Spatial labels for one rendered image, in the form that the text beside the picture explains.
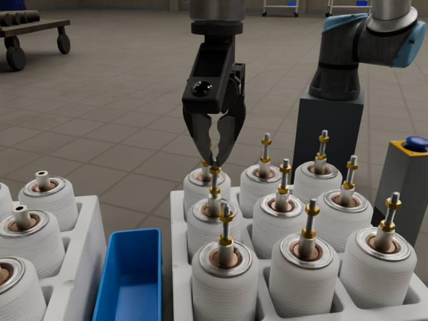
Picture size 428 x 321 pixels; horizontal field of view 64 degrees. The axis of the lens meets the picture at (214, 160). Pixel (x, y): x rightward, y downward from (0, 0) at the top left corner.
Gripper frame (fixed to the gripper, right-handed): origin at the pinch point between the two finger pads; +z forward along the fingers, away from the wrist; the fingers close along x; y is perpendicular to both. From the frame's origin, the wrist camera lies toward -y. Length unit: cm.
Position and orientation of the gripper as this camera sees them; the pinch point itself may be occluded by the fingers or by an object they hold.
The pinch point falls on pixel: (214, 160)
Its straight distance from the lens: 54.2
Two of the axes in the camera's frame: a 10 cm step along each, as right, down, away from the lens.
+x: -9.8, -0.9, 1.9
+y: 2.1, -4.3, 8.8
